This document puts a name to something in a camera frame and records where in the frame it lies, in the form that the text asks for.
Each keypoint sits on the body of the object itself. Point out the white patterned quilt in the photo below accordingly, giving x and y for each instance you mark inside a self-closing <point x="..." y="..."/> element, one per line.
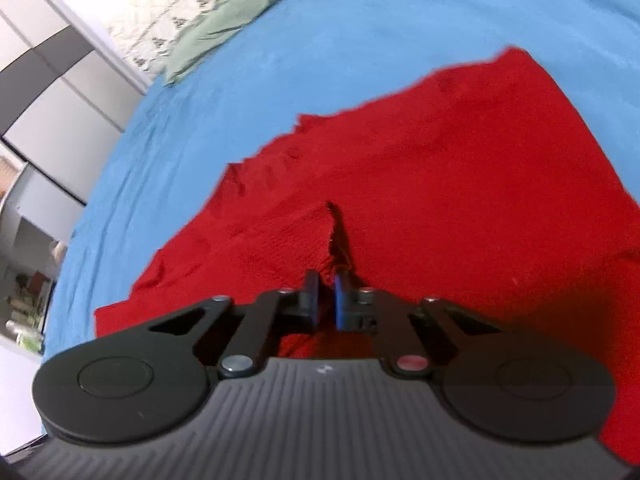
<point x="165" y="15"/>

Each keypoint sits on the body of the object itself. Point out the white and grey wardrobe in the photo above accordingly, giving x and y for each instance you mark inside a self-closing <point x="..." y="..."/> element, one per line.
<point x="55" y="85"/>

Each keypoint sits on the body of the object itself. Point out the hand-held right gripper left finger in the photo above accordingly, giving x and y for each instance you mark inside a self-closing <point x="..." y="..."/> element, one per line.
<point x="314" y="297"/>

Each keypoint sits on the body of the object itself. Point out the red knitted garment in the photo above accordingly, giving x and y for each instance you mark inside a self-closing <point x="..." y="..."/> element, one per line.
<point x="450" y="185"/>

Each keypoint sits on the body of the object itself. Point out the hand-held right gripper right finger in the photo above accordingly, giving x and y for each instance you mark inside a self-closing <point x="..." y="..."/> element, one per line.
<point x="341" y="305"/>

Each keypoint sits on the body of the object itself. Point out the green cloth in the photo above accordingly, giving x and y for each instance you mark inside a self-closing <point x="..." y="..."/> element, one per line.
<point x="220" y="25"/>

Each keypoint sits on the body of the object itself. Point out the cluttered shelf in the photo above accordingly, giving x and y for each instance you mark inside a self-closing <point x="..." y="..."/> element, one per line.
<point x="27" y="305"/>

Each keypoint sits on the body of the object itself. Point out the blue bed sheet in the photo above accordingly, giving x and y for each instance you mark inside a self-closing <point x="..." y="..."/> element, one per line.
<point x="250" y="85"/>

